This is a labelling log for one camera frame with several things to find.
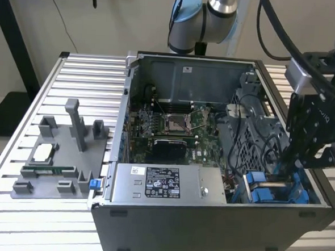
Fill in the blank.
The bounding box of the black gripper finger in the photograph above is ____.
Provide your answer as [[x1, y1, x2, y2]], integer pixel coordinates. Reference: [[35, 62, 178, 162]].
[[278, 92, 304, 179], [297, 140, 335, 171]]

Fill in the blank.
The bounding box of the black disk wire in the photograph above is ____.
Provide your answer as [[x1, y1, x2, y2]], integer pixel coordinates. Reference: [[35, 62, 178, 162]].
[[258, 133, 294, 184]]

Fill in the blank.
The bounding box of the hard disk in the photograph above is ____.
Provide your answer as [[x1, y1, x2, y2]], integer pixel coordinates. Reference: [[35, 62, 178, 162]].
[[242, 167, 312, 207]]

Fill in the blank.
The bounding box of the grey metal disk bay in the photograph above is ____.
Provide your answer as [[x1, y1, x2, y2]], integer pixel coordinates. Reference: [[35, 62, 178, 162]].
[[212, 69, 330, 210]]

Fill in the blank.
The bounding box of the black RAM slot bank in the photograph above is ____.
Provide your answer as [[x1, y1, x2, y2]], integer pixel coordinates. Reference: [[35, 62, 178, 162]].
[[152, 99, 195, 116]]

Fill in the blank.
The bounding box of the blue plastic bay tab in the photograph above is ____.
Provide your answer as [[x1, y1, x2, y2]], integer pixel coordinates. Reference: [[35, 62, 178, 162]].
[[250, 189, 274, 204]]

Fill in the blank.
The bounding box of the green motherboard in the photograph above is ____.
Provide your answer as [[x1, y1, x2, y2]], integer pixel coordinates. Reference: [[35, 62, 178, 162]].
[[124, 99, 233, 171]]

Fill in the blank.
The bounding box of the metal socket cover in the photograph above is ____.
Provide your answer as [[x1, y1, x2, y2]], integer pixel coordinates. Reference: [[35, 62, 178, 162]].
[[189, 107, 210, 132]]

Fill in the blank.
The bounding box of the CPU socket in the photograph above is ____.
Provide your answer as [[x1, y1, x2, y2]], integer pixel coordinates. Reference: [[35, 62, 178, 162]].
[[162, 113, 192, 134]]

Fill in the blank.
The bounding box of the black graphics card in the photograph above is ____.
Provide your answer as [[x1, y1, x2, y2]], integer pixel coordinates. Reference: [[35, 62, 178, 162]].
[[150, 136, 189, 166]]

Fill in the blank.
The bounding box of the dark grey PC case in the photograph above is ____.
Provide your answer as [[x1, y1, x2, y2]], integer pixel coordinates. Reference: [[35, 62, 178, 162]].
[[84, 48, 335, 251]]

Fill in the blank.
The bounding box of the silver power supply unit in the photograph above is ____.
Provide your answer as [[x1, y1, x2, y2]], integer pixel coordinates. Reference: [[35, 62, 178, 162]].
[[110, 160, 230, 207]]

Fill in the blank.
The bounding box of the grey plastic parts rack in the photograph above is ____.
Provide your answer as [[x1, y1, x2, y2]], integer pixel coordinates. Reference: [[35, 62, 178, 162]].
[[11, 95, 113, 205]]

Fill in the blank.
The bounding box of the green RAM stick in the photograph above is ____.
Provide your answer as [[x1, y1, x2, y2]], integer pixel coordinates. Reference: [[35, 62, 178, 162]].
[[23, 164, 77, 177]]

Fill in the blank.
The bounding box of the silver CPU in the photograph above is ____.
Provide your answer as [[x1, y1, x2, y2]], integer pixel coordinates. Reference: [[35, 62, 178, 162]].
[[32, 144, 55, 164]]

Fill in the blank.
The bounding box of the black stand with base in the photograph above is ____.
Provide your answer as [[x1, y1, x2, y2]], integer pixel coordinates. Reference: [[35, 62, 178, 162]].
[[0, 0, 45, 139]]

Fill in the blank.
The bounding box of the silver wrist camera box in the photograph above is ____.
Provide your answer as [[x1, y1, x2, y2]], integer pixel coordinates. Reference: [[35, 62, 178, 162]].
[[283, 57, 318, 96]]

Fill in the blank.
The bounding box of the long black case cable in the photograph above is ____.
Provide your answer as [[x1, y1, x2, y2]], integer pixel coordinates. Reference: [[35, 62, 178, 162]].
[[227, 91, 262, 177]]

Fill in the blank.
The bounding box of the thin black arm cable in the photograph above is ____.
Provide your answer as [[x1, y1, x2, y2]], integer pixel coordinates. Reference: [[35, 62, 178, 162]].
[[170, 0, 187, 22]]

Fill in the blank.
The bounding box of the thin wire on wall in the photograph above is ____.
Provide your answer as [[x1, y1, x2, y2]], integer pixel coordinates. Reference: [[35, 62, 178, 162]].
[[43, 0, 82, 53]]

